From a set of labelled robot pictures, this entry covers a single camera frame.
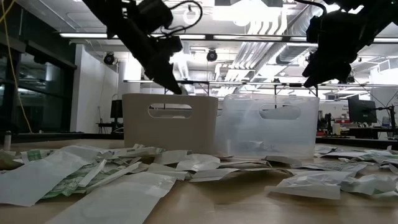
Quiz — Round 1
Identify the yellow cable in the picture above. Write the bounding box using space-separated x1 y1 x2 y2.
0 0 33 134

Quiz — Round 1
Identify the light grey plastic bin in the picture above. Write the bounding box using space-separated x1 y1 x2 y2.
121 93 219 155

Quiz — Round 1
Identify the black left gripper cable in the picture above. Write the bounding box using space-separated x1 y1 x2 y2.
160 0 203 35

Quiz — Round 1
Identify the green print paper packet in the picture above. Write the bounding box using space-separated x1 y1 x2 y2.
21 149 53 165
42 163 105 200

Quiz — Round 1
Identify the large white paper packet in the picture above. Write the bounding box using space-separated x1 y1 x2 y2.
0 151 91 208
45 172 177 224

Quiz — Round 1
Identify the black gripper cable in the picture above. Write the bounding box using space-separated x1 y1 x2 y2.
295 0 327 19
160 0 203 35

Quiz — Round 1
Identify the dark background desk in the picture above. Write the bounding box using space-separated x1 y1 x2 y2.
96 121 124 135
320 126 398 140

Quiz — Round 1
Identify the black computer monitor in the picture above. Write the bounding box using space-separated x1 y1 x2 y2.
110 99 124 119
347 98 378 124

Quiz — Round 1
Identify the narrow white strip packet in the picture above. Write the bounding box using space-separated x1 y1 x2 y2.
77 159 108 189
86 161 143 194

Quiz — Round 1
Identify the white ring light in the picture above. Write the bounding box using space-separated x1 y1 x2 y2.
182 4 201 26

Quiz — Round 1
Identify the green edged white packet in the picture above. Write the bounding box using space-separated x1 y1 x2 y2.
107 146 165 159

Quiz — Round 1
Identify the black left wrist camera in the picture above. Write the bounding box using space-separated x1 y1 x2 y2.
155 35 183 57

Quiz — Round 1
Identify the small white bottle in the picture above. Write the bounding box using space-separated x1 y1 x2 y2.
2 130 12 152

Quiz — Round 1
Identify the black background rig frame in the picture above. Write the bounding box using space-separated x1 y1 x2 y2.
123 79 320 97

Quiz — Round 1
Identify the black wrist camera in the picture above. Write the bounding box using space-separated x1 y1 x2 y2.
306 14 324 44
155 35 183 57

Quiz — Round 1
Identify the white packet black text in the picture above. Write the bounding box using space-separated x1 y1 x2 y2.
297 161 368 172
323 151 371 158

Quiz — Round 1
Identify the brown paper packet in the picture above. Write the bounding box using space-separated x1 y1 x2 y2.
0 151 23 171

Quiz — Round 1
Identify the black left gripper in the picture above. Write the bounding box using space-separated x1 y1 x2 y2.
129 37 183 95

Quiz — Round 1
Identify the clear plastic bin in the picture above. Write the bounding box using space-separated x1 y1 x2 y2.
216 94 320 159

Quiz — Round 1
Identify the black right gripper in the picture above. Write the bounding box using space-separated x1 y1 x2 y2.
302 18 374 89

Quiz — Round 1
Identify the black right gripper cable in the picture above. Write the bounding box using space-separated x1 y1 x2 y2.
295 0 327 19

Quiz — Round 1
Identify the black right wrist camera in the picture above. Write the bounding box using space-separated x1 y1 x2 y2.
306 14 324 44

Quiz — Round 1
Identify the linear ceiling light fixture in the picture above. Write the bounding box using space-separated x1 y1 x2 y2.
58 32 398 44

